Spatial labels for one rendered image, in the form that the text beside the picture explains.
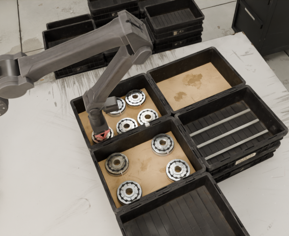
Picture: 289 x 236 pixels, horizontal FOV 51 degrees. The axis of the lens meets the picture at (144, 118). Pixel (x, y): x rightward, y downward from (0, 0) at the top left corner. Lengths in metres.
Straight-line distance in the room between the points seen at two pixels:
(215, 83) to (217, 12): 1.93
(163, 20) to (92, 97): 1.55
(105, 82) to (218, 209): 0.67
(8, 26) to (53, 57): 2.92
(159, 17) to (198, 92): 1.15
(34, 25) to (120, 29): 2.86
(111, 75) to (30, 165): 0.81
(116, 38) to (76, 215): 0.89
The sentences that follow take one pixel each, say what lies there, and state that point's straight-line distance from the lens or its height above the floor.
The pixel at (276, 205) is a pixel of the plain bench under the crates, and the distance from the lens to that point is 1.49.
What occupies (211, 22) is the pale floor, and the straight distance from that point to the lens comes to 3.36.
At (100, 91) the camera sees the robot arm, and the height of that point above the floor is 1.24.
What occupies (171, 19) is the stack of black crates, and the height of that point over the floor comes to 0.49.
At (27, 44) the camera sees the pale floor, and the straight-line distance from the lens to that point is 3.42.
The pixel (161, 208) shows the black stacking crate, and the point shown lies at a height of 0.83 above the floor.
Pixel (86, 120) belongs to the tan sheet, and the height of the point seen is 0.83.
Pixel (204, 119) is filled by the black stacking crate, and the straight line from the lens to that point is 1.48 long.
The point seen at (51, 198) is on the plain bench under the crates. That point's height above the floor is 0.70.
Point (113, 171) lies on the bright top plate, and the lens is 1.32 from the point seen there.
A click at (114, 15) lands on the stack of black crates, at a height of 0.50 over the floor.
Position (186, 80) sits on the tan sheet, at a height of 0.83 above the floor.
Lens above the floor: 2.04
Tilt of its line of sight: 55 degrees down
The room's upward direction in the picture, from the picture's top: 6 degrees counter-clockwise
